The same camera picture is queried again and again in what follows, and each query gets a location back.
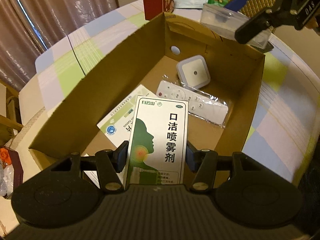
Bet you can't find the clear blue label case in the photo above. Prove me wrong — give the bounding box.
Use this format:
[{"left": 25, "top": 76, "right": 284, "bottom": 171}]
[{"left": 200, "top": 3, "right": 272, "bottom": 50}]

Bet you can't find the white blue medicine box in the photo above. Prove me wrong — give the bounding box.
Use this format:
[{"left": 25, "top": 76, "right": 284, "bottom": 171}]
[{"left": 97, "top": 85, "right": 156, "bottom": 147}]

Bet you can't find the green throat spray box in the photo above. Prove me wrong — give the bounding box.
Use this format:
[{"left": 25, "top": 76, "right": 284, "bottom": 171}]
[{"left": 124, "top": 96, "right": 189, "bottom": 187}]

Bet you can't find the long white bagged remote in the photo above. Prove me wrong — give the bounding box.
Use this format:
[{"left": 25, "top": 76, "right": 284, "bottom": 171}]
[{"left": 156, "top": 77, "right": 229, "bottom": 127}]

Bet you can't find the white square night light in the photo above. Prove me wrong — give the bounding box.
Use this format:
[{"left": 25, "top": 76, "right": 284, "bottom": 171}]
[{"left": 176, "top": 55, "right": 211, "bottom": 89}]

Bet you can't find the white crocodile medicine box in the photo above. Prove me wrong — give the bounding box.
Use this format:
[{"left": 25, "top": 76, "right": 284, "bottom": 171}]
[{"left": 84, "top": 154, "right": 126, "bottom": 188}]

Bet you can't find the brown cardboard box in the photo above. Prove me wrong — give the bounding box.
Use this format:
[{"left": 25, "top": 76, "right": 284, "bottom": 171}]
[{"left": 30, "top": 13, "right": 265, "bottom": 159}]

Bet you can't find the plaid tablecloth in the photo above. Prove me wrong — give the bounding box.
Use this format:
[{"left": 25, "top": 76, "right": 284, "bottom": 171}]
[{"left": 34, "top": 0, "right": 320, "bottom": 185}]

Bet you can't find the embroidered cream cloth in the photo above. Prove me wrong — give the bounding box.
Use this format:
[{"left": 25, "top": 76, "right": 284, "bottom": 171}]
[{"left": 0, "top": 78, "right": 51, "bottom": 233}]

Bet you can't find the dark red open tray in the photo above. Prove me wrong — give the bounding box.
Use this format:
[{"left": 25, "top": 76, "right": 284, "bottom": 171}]
[{"left": 1, "top": 147, "right": 24, "bottom": 199}]

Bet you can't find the white wooden chair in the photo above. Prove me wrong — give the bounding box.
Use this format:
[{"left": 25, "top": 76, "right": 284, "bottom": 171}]
[{"left": 0, "top": 81, "right": 23, "bottom": 147}]

